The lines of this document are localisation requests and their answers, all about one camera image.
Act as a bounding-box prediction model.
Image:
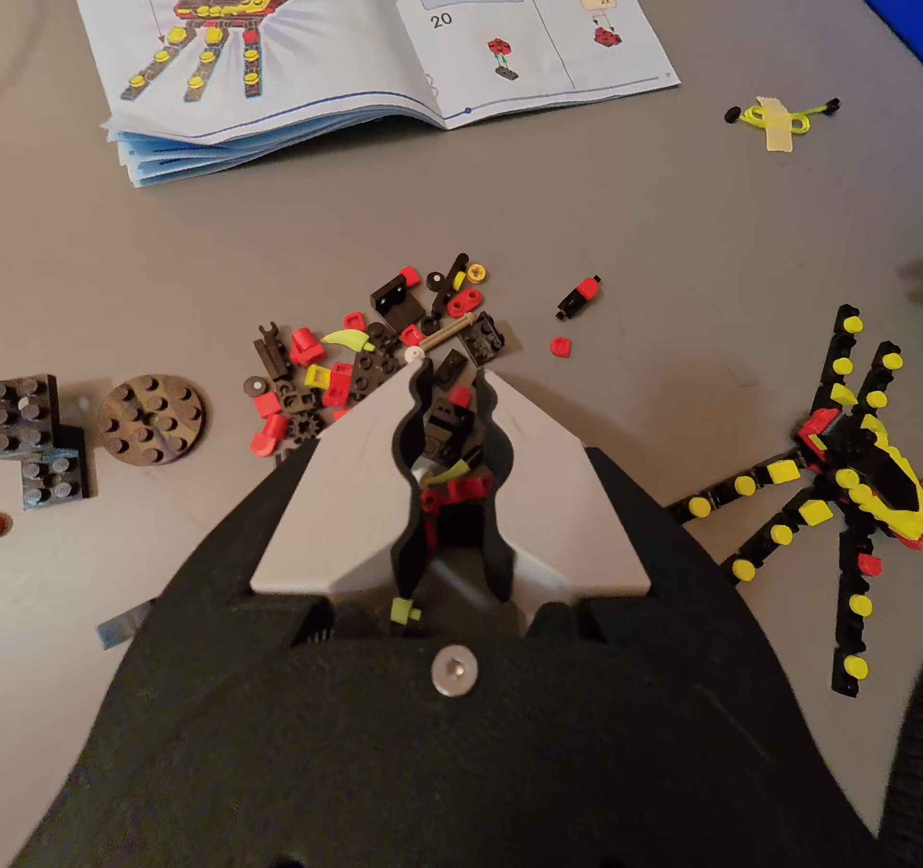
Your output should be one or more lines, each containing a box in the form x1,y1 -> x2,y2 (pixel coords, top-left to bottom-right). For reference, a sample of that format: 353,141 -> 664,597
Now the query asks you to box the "yellow string with tape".
723,95 -> 842,154

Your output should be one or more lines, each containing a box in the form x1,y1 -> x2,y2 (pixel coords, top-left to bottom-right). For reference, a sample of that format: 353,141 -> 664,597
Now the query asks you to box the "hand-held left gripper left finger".
249,358 -> 435,620

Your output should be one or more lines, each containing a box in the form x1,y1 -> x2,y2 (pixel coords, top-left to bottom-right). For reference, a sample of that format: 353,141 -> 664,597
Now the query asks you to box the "black and red lego assembly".
555,275 -> 603,322

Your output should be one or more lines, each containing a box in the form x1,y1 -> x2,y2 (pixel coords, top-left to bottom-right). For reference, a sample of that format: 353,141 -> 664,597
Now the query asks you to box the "pile of lego pieces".
244,254 -> 514,552

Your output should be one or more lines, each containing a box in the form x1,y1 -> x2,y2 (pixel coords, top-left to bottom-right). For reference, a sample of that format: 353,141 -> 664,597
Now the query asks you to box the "clear plastic wrapper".
96,597 -> 156,651

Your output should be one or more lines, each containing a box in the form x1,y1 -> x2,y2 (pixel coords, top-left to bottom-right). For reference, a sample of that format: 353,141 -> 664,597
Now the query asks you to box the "black lego plate stack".
0,374 -> 98,512

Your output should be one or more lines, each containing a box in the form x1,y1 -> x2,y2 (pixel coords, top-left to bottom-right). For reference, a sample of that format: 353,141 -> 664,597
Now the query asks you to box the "black yellow lego spider model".
663,302 -> 923,699

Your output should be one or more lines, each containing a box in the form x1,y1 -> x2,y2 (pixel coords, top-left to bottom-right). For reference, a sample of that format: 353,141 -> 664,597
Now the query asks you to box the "lego instruction booklet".
68,0 -> 682,187

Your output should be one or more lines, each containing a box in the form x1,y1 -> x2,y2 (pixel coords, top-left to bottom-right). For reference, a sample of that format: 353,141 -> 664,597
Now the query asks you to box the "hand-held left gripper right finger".
472,369 -> 653,634

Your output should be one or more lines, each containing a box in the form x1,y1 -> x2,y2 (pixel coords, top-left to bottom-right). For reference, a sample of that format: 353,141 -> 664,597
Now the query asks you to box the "round dark lego plate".
97,374 -> 210,467

